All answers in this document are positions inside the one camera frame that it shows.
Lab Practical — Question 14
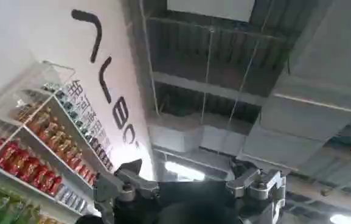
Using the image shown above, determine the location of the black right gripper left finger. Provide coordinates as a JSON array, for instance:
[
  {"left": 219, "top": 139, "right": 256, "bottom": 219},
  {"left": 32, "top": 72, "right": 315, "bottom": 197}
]
[{"left": 93, "top": 158, "right": 160, "bottom": 224}]

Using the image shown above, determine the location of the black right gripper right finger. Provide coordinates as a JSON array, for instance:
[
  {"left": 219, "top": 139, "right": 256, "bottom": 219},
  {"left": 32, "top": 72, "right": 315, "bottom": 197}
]
[{"left": 226, "top": 161, "right": 287, "bottom": 224}]

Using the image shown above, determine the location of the white shelf with goods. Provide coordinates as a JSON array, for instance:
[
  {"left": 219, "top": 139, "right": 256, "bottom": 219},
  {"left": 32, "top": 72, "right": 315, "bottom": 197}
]
[{"left": 0, "top": 60, "right": 115, "bottom": 224}]

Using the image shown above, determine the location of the white sign with black letters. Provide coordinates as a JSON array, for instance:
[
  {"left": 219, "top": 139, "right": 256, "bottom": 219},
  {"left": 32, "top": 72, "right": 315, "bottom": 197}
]
[{"left": 0, "top": 0, "right": 155, "bottom": 180}]

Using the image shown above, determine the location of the grey ceiling air duct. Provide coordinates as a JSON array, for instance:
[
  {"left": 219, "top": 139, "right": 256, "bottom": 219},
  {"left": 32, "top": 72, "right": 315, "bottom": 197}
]
[{"left": 147, "top": 0, "right": 351, "bottom": 177}]

